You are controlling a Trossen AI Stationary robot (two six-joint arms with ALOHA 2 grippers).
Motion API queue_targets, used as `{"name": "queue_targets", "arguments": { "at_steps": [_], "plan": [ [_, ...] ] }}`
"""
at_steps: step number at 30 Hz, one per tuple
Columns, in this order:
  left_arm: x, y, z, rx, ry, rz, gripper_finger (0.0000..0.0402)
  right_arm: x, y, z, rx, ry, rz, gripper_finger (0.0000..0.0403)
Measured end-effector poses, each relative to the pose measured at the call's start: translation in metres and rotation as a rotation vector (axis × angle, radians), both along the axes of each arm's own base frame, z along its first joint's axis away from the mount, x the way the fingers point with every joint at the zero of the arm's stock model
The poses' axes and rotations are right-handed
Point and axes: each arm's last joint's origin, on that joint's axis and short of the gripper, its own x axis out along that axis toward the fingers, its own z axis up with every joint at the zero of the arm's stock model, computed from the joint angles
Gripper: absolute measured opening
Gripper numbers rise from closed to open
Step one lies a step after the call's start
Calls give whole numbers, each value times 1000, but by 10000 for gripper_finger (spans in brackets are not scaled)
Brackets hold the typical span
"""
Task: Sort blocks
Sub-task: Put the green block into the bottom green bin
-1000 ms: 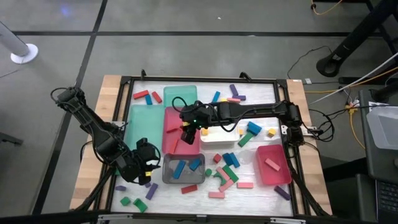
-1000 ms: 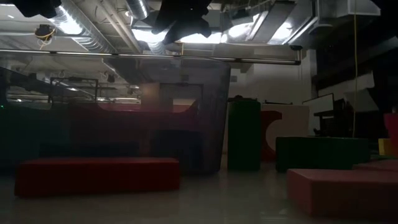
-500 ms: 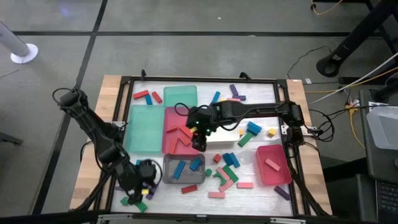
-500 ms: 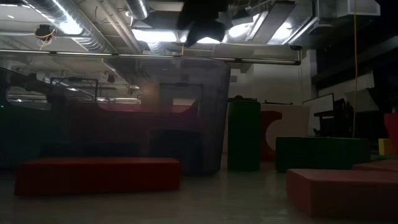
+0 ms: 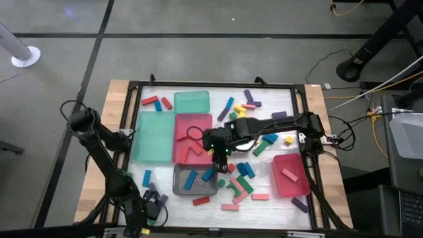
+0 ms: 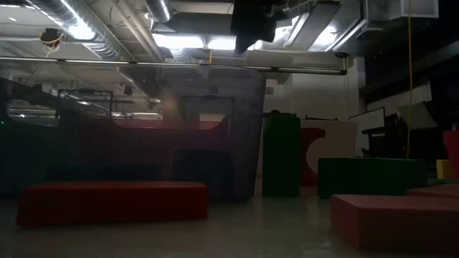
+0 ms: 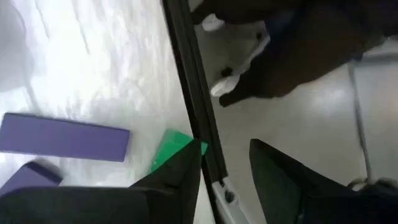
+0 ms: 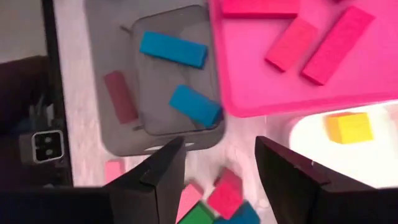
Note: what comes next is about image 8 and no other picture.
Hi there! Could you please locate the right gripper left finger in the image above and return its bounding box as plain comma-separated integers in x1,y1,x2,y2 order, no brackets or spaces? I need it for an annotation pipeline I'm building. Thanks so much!
104,136,187,224

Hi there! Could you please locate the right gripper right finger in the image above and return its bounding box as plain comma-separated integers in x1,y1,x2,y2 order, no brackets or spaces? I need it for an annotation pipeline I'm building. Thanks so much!
254,136,331,224

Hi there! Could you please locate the green rectangular block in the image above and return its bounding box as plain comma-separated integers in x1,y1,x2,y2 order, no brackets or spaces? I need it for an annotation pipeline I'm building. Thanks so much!
178,202,215,224

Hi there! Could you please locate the red arch block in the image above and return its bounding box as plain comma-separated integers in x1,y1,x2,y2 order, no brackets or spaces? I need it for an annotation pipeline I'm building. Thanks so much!
206,167,244,220

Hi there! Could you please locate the yellow cube block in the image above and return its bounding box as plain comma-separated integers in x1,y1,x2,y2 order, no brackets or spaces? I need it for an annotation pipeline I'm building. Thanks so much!
325,111,374,145

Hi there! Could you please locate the blue rectangular block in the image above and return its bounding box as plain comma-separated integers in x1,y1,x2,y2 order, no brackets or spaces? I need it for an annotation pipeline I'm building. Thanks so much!
139,30,209,70
169,84,223,129

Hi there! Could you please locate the red rectangular block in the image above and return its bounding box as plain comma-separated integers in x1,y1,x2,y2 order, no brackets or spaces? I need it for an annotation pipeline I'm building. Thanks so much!
300,5,376,86
264,17,318,73
103,70,139,124
221,0,302,19

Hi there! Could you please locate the white plastic bin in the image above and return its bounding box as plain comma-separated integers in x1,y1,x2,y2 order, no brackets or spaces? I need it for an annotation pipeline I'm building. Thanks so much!
287,101,398,189

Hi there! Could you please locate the pink rectangular block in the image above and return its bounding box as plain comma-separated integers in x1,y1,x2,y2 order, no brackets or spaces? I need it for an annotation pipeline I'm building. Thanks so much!
176,182,205,223
104,159,126,184

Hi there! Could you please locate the chunky blue block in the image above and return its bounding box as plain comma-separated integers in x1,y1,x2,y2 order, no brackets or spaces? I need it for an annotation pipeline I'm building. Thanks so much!
214,201,261,224

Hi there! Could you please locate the large pink-red plastic bin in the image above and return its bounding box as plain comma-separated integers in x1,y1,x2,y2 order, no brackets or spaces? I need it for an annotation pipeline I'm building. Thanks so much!
208,0,398,118

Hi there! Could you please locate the gray translucent plastic bin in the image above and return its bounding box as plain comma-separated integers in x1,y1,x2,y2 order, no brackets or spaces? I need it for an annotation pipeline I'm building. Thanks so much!
83,0,226,157

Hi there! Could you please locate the table-level camera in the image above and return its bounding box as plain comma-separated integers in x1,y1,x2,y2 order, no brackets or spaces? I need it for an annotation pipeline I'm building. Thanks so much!
19,129,65,165

